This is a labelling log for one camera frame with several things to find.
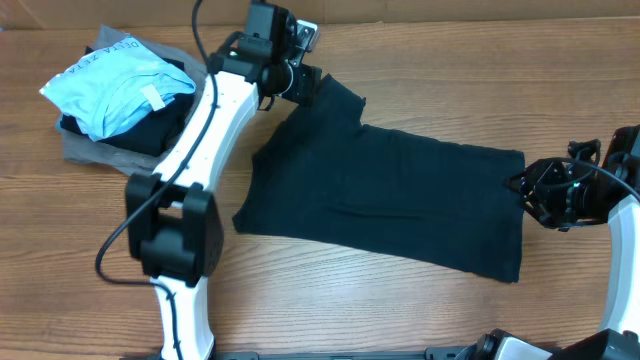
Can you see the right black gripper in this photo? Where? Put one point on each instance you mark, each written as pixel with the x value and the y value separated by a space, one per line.
pixel 542 188

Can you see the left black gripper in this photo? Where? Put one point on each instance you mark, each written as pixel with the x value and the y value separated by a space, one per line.
pixel 308 80

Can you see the black Nike t-shirt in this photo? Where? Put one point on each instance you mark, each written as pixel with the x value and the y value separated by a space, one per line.
pixel 326 176

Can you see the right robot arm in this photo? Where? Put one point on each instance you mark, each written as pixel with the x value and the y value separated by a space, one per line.
pixel 618 334

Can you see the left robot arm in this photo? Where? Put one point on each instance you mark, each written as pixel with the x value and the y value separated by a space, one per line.
pixel 174 229

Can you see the light blue folded shirt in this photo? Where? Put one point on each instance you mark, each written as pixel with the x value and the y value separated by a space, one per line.
pixel 110 90

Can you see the grey folded shirt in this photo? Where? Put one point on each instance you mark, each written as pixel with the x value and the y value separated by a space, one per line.
pixel 125 160

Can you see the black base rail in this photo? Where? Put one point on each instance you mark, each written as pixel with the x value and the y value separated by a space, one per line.
pixel 430 353

